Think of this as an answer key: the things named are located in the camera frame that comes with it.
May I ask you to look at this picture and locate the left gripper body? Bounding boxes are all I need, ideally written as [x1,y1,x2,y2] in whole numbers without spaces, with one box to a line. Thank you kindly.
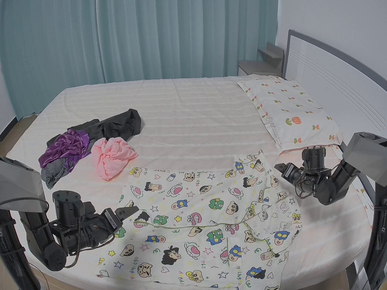
[91,209,121,239]

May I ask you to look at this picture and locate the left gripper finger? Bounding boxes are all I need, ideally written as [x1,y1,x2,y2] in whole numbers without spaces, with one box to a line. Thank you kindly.
[116,204,140,223]

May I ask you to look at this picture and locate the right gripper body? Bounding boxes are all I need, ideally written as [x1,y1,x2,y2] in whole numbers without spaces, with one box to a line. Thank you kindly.
[281,163,306,186]

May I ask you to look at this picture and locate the white printed pyjama top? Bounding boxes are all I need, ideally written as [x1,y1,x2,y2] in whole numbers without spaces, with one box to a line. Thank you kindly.
[96,150,303,290]

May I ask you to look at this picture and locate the bed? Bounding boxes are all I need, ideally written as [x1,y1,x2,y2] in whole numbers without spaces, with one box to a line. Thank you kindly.
[6,29,387,290]

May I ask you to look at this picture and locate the pink garment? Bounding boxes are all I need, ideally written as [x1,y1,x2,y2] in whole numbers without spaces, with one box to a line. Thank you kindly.
[91,137,138,180]

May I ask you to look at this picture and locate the white printed pillow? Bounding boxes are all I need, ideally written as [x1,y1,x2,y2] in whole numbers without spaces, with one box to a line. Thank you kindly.
[237,74,343,156]

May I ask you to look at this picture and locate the dark grey garment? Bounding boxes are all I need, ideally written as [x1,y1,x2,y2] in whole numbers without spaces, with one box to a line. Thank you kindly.
[41,119,100,190]

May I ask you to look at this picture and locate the purple garment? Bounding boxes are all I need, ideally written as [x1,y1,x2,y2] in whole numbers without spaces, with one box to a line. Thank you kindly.
[38,129,91,173]

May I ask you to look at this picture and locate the black garment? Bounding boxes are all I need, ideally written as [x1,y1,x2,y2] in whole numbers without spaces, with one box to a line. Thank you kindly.
[88,108,143,141]

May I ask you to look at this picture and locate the grey bedside table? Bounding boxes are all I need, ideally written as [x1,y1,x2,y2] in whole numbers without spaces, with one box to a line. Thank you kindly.
[238,42,285,76]

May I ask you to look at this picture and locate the blue-green curtain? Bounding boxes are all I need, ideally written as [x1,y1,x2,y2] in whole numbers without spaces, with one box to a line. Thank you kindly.
[0,0,106,120]
[97,0,279,81]

